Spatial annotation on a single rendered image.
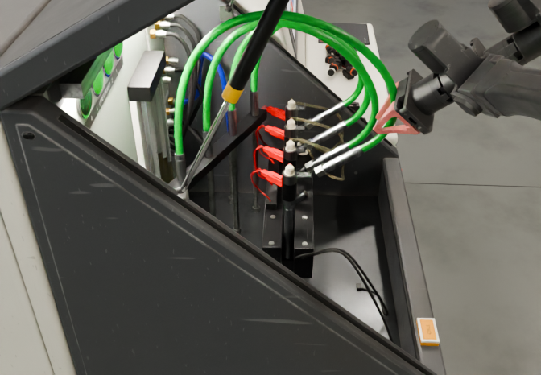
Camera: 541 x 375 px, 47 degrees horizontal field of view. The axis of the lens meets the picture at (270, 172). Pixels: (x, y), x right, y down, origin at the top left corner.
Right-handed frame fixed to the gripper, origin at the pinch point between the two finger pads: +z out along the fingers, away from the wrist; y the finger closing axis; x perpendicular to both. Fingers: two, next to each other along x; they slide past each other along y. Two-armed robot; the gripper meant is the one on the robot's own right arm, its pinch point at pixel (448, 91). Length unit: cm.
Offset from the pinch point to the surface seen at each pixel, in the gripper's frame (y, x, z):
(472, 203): -105, -131, 68
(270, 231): 1.4, 19.7, 38.3
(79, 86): 45, 51, 17
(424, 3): -75, -377, 100
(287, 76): 17.8, -11.4, 30.0
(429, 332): -22.1, 34.6, 16.1
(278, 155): 10.7, 10.4, 31.0
